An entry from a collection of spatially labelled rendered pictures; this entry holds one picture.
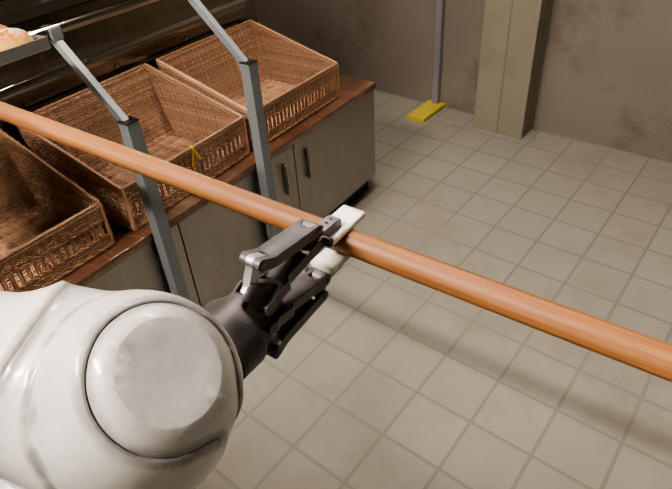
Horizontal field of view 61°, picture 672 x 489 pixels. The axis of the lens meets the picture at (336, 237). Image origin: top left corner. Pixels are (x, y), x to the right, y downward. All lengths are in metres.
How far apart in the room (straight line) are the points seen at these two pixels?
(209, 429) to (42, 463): 0.08
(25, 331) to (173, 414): 0.09
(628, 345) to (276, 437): 1.50
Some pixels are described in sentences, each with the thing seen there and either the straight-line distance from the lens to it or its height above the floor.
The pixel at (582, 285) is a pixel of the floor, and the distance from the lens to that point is 2.49.
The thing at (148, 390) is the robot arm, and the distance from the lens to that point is 0.27.
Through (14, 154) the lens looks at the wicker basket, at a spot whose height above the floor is 0.77.
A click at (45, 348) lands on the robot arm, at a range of 0.31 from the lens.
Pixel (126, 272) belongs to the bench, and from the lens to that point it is 1.83.
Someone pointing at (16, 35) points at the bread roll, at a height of 1.22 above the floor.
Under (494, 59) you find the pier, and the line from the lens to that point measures 3.39.
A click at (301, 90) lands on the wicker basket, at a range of 2.31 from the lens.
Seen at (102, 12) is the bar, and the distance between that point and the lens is 1.82.
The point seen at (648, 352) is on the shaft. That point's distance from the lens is 0.55.
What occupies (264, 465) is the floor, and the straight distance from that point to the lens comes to 1.88.
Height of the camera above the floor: 1.58
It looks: 37 degrees down
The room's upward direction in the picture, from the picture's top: 4 degrees counter-clockwise
